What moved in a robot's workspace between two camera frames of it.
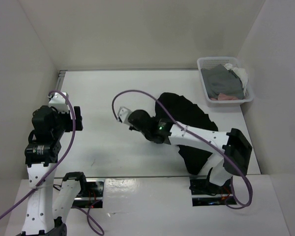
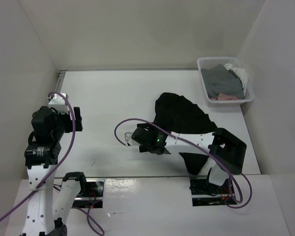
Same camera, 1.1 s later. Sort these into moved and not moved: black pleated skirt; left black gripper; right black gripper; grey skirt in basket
Moved: right black gripper
Not moved: black pleated skirt; left black gripper; grey skirt in basket
